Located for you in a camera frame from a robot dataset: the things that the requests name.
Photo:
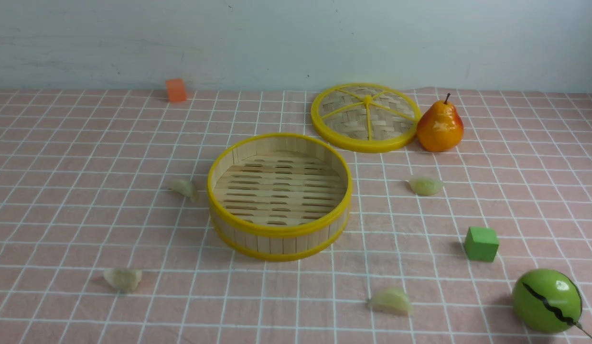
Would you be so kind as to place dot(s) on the green cube block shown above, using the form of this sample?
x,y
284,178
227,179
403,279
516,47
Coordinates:
x,y
481,244

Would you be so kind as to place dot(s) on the white dumpling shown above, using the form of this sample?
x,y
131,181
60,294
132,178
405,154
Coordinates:
x,y
124,280
186,188

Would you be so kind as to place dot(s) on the bamboo steamer lid yellow rim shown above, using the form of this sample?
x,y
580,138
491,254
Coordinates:
x,y
365,117

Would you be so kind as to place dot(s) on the green toy watermelon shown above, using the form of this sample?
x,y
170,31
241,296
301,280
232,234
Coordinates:
x,y
548,301

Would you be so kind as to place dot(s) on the pink checkered tablecloth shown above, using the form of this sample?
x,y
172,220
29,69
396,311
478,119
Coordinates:
x,y
84,186

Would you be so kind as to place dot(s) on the orange yellow toy pear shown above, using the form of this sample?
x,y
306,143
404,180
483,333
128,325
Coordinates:
x,y
440,128

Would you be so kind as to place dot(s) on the green dumpling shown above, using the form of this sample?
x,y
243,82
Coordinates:
x,y
393,301
425,186

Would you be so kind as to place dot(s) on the orange cube block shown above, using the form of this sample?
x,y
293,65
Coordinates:
x,y
176,90

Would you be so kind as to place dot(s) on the bamboo steamer tray yellow rim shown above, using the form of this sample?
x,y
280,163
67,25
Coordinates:
x,y
279,196

